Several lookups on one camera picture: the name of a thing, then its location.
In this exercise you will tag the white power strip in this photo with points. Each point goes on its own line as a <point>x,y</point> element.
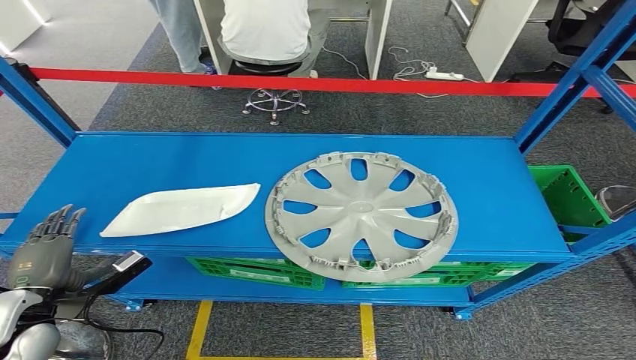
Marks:
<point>444,75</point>

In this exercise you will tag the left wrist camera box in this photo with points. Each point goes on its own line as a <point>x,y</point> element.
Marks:
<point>130,261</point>

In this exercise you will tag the blue metal shelf rack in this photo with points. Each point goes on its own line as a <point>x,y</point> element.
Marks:
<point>447,198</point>

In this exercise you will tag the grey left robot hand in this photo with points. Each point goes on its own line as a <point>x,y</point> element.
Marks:
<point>44,253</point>

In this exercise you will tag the black stanchion post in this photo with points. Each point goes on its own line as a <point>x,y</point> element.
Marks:
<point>44,97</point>

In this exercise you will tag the black office chair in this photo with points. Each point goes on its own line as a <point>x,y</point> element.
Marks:
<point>571,25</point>

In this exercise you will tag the chrome round stanchion base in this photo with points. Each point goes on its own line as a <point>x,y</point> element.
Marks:
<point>84,343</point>

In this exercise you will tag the stool with chrome base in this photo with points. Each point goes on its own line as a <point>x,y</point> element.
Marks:
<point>268,68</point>

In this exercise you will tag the person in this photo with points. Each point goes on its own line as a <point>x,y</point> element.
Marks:
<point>263,30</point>
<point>174,30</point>

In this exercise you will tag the grey wheel hubcap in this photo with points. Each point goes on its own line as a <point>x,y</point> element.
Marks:
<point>360,211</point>

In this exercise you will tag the red barrier tape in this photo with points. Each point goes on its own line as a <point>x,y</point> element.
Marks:
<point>298,82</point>

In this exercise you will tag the grey round stanchion base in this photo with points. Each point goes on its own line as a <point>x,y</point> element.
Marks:
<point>618,201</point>

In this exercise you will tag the white curved plastic part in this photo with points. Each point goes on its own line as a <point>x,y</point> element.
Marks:
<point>179,211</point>

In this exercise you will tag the white desk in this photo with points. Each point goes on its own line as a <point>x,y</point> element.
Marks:
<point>377,35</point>
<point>497,35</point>

